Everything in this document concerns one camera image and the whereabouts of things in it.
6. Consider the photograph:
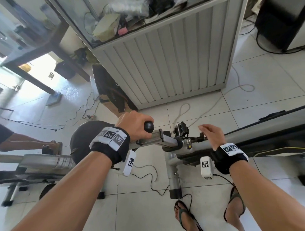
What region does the person's left hand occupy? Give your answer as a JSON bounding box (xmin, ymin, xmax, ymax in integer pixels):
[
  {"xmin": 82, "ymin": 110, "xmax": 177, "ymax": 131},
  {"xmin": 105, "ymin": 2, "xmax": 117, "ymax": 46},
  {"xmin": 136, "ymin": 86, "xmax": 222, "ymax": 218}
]
[{"xmin": 115, "ymin": 110, "xmax": 155, "ymax": 143}]

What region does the person's right hand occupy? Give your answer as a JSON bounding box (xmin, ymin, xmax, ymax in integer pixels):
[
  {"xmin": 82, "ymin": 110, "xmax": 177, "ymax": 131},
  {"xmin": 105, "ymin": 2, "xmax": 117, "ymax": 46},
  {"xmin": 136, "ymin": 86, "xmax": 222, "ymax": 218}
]
[{"xmin": 198, "ymin": 124, "xmax": 227, "ymax": 152}]

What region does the black wrench tool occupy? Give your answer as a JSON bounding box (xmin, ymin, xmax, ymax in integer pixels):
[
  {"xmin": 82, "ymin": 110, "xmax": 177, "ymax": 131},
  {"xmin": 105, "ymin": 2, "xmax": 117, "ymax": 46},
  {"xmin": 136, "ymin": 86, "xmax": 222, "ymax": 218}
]
[{"xmin": 186, "ymin": 133, "xmax": 208, "ymax": 146}]

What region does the black bike saddle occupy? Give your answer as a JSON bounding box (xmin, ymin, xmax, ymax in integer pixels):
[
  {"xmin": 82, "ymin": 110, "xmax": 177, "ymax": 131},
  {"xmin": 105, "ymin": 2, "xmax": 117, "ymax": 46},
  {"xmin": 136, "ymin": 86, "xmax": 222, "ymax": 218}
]
[{"xmin": 70, "ymin": 120, "xmax": 117, "ymax": 165}]

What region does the person's right forearm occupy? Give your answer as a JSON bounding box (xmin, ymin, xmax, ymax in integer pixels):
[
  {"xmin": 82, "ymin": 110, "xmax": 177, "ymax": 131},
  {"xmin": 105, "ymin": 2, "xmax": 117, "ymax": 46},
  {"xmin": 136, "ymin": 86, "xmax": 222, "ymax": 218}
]
[{"xmin": 228, "ymin": 160, "xmax": 305, "ymax": 231}]

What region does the person's left forearm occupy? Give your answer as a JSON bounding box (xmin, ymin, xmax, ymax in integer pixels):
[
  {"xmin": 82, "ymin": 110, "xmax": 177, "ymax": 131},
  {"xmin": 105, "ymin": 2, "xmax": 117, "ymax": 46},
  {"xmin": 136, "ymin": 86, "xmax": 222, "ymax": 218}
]
[{"xmin": 12, "ymin": 150, "xmax": 112, "ymax": 231}]

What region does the person's right foot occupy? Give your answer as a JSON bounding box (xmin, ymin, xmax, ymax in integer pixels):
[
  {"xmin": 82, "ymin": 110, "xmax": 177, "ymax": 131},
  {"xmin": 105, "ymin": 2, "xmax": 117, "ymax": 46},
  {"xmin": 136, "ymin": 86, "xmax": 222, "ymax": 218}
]
[{"xmin": 224, "ymin": 187, "xmax": 246, "ymax": 223}]

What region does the person's foot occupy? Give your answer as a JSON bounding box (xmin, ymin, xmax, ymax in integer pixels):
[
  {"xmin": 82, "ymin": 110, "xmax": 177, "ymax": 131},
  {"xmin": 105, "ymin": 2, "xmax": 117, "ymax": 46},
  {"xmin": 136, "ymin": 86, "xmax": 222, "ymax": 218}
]
[
  {"xmin": 224, "ymin": 187, "xmax": 246, "ymax": 223},
  {"xmin": 174, "ymin": 201, "xmax": 203, "ymax": 231}
]

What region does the person's left foot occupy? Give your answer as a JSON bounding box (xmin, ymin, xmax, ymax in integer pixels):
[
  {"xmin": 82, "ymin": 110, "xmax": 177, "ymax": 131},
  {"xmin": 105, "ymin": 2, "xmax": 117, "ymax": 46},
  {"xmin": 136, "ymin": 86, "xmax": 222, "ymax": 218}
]
[{"xmin": 174, "ymin": 201, "xmax": 203, "ymax": 231}]

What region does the brown cardboard box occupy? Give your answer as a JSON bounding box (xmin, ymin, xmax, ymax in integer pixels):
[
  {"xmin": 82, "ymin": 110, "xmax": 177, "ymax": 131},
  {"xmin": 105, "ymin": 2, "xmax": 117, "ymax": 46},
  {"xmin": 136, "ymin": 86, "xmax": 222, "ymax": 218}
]
[{"xmin": 99, "ymin": 94, "xmax": 134, "ymax": 117}]

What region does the black right wristband with markers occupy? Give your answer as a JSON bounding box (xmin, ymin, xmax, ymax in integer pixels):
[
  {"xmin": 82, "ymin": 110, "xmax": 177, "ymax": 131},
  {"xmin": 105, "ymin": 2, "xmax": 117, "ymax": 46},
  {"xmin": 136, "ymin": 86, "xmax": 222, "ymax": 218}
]
[{"xmin": 209, "ymin": 142, "xmax": 249, "ymax": 175}]

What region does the black wristband with markers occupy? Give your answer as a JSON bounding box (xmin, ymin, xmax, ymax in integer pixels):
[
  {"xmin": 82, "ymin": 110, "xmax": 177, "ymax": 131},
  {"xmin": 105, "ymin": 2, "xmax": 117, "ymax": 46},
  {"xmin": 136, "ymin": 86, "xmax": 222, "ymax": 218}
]
[
  {"xmin": 89, "ymin": 126, "xmax": 131, "ymax": 165},
  {"xmin": 209, "ymin": 142, "xmax": 249, "ymax": 175}
]

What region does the black bike pedal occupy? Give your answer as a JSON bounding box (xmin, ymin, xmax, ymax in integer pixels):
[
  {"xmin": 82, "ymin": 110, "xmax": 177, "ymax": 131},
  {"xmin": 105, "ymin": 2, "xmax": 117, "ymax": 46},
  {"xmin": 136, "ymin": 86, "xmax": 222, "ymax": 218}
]
[{"xmin": 173, "ymin": 121, "xmax": 190, "ymax": 138}]

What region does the black left wristband with markers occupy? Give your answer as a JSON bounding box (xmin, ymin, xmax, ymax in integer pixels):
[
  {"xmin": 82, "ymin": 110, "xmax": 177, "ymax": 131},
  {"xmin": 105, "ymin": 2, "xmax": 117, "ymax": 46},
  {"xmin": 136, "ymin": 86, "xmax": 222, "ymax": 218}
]
[{"xmin": 89, "ymin": 126, "xmax": 131, "ymax": 165}]

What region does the black flat rubber piece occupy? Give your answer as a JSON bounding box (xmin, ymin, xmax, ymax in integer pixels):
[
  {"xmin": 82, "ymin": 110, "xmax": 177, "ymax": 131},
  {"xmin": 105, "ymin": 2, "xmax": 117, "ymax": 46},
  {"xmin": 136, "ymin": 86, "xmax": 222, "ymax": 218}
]
[{"xmin": 260, "ymin": 110, "xmax": 286, "ymax": 121}]

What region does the dark green flip-flop sandal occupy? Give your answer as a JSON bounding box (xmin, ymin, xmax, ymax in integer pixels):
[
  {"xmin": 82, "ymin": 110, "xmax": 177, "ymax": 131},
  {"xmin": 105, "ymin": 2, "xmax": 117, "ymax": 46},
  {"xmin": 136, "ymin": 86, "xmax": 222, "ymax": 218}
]
[
  {"xmin": 174, "ymin": 200, "xmax": 203, "ymax": 231},
  {"xmin": 223, "ymin": 185, "xmax": 246, "ymax": 222}
]

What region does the grey glass display cabinet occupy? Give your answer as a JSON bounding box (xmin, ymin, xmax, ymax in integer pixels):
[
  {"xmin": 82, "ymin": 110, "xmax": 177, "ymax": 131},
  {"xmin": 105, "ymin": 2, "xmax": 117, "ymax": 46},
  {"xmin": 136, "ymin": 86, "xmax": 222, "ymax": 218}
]
[{"xmin": 47, "ymin": 0, "xmax": 248, "ymax": 110}]

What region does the green gas cylinder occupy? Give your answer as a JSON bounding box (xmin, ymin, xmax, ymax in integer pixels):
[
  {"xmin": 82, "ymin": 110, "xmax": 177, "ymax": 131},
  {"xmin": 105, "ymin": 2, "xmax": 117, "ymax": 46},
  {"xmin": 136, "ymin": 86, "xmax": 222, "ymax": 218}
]
[{"xmin": 86, "ymin": 50, "xmax": 98, "ymax": 64}]

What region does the black bin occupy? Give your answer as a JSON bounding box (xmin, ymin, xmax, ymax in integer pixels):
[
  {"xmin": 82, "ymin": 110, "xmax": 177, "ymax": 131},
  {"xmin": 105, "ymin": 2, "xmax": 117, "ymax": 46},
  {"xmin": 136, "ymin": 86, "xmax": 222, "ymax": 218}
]
[{"xmin": 54, "ymin": 61, "xmax": 76, "ymax": 79}]

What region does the grey exercise machine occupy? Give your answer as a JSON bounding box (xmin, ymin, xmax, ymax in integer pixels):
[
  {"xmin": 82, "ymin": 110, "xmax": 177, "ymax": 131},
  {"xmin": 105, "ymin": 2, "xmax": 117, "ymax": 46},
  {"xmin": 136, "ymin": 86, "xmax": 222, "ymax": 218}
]
[{"xmin": 0, "ymin": 153, "xmax": 77, "ymax": 208}]

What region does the brown paper envelope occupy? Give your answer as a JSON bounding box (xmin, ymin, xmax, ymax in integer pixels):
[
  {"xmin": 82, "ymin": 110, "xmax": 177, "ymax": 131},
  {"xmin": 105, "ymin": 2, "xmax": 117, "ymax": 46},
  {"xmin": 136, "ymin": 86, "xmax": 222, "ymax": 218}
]
[{"xmin": 92, "ymin": 13, "xmax": 121, "ymax": 42}]

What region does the black machine pedal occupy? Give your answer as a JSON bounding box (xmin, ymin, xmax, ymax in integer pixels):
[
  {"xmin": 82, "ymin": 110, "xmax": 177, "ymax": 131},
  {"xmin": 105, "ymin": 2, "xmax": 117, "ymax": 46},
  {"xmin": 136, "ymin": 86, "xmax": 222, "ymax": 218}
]
[{"xmin": 39, "ymin": 183, "xmax": 57, "ymax": 200}]

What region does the dark wooden table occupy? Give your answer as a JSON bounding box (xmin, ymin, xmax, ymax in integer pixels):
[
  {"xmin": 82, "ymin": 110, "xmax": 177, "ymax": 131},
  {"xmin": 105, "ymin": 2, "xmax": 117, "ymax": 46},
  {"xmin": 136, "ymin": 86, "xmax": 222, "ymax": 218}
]
[{"xmin": 0, "ymin": 0, "xmax": 91, "ymax": 95}]

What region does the white wrapped bundle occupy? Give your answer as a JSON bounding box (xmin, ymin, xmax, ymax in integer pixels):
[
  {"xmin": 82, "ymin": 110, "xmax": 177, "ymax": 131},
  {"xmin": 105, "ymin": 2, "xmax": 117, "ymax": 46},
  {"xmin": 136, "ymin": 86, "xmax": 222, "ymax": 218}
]
[{"xmin": 105, "ymin": 0, "xmax": 149, "ymax": 16}]

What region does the black plastic bag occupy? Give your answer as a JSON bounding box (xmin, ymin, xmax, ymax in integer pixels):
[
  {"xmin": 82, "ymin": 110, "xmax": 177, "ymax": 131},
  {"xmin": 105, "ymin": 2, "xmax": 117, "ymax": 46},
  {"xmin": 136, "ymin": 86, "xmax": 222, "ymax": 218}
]
[{"xmin": 150, "ymin": 0, "xmax": 174, "ymax": 15}]

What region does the black glass door cooler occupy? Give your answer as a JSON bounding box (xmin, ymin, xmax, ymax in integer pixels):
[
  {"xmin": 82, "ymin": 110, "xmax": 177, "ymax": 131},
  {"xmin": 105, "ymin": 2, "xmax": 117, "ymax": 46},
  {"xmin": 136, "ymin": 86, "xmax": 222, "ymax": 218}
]
[{"xmin": 254, "ymin": 0, "xmax": 305, "ymax": 53}]

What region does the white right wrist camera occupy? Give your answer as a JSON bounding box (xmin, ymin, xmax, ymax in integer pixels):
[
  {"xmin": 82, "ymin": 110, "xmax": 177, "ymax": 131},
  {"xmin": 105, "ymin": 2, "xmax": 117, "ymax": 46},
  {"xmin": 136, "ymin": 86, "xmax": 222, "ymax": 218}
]
[{"xmin": 200, "ymin": 156, "xmax": 214, "ymax": 179}]

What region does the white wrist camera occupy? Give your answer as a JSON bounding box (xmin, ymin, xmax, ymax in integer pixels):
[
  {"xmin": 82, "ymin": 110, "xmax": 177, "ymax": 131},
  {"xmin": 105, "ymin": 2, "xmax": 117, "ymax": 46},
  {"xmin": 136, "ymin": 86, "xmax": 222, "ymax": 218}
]
[
  {"xmin": 122, "ymin": 150, "xmax": 137, "ymax": 177},
  {"xmin": 200, "ymin": 156, "xmax": 214, "ymax": 179}
]

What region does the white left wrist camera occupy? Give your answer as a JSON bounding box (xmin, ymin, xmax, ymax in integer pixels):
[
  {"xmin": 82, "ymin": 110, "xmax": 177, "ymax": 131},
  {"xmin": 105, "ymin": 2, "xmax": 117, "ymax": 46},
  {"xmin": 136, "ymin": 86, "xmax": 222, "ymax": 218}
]
[{"xmin": 122, "ymin": 150, "xmax": 137, "ymax": 177}]

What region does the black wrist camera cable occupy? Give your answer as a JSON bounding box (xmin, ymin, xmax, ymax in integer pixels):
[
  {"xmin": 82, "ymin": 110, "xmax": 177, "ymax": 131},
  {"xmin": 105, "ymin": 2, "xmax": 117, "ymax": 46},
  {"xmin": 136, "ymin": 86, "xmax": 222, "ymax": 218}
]
[{"xmin": 213, "ymin": 174, "xmax": 236, "ymax": 188}]

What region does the grey black exercise bike frame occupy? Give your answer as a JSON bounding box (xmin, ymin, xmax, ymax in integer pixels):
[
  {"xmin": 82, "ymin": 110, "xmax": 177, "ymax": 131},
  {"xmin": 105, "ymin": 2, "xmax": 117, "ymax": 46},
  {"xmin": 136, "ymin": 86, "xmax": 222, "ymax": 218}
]
[{"xmin": 164, "ymin": 104, "xmax": 305, "ymax": 200}]

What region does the black looped floor cable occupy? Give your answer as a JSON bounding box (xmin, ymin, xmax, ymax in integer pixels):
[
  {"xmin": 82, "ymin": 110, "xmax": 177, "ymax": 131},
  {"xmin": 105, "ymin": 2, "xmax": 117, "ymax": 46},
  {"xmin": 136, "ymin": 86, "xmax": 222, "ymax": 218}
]
[{"xmin": 112, "ymin": 164, "xmax": 193, "ymax": 215}]

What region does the white floor cable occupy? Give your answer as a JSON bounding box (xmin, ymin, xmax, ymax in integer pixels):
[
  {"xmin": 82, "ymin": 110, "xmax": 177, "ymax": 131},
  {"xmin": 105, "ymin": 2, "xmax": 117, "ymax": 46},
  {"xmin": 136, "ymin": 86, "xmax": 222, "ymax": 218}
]
[{"xmin": 175, "ymin": 65, "xmax": 255, "ymax": 124}]

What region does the thin black floor cable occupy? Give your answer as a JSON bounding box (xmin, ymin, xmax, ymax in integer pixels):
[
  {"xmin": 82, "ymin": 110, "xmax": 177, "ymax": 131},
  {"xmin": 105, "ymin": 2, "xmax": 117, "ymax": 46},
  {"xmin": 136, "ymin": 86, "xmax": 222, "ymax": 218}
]
[{"xmin": 0, "ymin": 93, "xmax": 96, "ymax": 131}]

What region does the black cooler power cable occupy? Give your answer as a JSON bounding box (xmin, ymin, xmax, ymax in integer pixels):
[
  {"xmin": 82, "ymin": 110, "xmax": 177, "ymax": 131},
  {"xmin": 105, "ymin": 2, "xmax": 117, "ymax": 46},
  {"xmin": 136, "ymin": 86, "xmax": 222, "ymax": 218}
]
[{"xmin": 239, "ymin": 19, "xmax": 305, "ymax": 55}]

